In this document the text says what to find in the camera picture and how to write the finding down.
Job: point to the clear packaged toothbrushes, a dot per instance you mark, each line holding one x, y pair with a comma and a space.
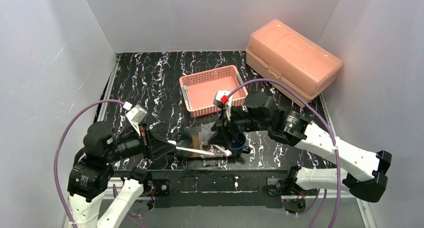
210, 148

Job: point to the black capped toothpaste tube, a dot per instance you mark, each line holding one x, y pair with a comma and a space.
205, 133

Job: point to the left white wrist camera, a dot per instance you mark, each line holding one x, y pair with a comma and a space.
135, 115

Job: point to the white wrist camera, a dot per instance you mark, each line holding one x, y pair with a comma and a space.
135, 115
223, 100

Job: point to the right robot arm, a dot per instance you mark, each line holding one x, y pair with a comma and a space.
362, 173

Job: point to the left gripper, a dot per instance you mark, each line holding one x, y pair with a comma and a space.
145, 145

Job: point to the silver toothbrush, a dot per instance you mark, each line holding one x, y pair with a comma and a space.
202, 152

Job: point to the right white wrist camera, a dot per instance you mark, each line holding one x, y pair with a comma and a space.
223, 100

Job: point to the pink plastic basket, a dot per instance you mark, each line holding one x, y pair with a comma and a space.
199, 89

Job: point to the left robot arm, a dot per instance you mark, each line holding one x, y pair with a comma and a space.
93, 168

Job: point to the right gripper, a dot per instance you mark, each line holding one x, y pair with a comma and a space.
226, 127

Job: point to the dark blue mug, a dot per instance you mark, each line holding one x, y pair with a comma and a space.
240, 145

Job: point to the large pink lidded box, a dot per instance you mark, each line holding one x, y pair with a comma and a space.
278, 52

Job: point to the brown wooden oval tray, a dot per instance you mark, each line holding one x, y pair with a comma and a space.
196, 146

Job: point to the aluminium frame rail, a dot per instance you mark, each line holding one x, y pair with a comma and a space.
331, 195

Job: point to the grey green mug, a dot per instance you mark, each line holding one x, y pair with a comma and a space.
183, 139

